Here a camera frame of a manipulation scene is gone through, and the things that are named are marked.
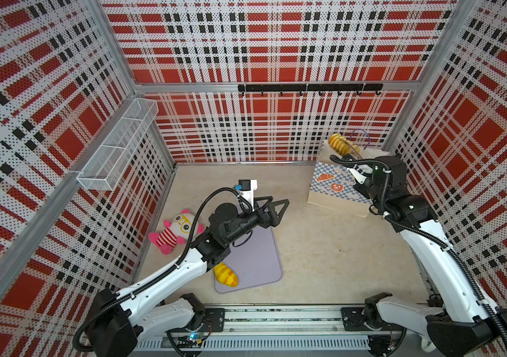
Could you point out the ridged long bread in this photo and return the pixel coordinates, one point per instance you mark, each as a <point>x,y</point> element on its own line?
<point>340,143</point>

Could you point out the blue checkered paper bag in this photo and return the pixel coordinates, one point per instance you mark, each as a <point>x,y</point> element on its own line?
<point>332,184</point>

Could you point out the black wall hook rail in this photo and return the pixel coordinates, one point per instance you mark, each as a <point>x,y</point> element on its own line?
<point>311,87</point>

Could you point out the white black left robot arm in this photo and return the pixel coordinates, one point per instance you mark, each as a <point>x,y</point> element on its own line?
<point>164,281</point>

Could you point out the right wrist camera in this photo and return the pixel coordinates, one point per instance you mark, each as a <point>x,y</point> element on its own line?
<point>362,173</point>

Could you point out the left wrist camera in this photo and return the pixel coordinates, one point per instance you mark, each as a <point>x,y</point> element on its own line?
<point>246,189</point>

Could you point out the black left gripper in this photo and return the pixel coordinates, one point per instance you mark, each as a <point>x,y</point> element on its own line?
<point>272,220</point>

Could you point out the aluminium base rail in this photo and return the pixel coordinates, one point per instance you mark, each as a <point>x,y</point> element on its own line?
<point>265,327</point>

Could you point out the yellow orange striped bread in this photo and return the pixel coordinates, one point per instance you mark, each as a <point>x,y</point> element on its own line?
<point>225,275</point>

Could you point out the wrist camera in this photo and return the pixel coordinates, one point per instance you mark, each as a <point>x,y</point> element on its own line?
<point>246,189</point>
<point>362,173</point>

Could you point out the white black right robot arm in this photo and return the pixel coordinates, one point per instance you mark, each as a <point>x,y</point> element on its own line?
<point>467,318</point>

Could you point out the white wire mesh basket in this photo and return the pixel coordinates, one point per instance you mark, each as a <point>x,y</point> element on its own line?
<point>106,167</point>

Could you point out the steel tongs red handle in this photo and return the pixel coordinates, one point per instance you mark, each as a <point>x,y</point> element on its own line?
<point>352,154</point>

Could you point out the pink striped plush toy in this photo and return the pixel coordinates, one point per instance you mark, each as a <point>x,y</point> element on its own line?
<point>175,232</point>

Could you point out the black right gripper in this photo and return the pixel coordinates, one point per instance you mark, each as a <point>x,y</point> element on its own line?
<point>360,189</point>

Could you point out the lavender plastic tray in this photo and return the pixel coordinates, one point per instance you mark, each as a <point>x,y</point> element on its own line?
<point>255,261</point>

